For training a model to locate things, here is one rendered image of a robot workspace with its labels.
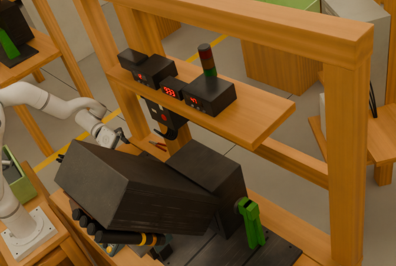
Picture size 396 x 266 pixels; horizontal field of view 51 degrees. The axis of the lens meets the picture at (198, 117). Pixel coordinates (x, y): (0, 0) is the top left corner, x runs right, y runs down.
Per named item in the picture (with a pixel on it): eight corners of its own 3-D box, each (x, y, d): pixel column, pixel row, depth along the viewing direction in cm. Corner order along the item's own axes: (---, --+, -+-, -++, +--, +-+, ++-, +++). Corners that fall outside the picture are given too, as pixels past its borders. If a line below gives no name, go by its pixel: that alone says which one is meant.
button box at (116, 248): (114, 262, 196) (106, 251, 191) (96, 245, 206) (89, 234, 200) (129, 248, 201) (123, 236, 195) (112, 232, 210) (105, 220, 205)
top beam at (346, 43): (355, 72, 106) (355, 40, 100) (67, -10, 203) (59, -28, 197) (373, 53, 110) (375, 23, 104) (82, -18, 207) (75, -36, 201)
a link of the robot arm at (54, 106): (53, 76, 195) (105, 103, 215) (35, 105, 196) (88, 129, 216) (58, 82, 188) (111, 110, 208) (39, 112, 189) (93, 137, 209)
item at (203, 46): (206, 61, 156) (203, 51, 153) (197, 58, 159) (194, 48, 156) (215, 55, 158) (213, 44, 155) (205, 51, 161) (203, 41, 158)
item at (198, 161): (226, 241, 187) (211, 193, 166) (181, 209, 207) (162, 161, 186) (252, 213, 195) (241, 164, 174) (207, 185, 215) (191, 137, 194)
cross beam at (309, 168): (340, 197, 157) (340, 181, 152) (136, 94, 242) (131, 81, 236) (347, 189, 160) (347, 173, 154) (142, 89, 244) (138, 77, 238)
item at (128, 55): (140, 76, 183) (135, 63, 179) (121, 68, 193) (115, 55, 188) (152, 68, 186) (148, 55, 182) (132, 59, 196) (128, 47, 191)
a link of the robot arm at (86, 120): (108, 122, 211) (98, 137, 211) (91, 108, 216) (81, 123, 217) (98, 119, 203) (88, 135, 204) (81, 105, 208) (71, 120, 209)
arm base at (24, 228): (12, 253, 212) (-8, 231, 201) (6, 229, 226) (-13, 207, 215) (47, 232, 217) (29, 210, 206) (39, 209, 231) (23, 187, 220)
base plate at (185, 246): (238, 332, 158) (237, 329, 157) (88, 199, 230) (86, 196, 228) (303, 252, 177) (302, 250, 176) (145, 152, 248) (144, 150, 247)
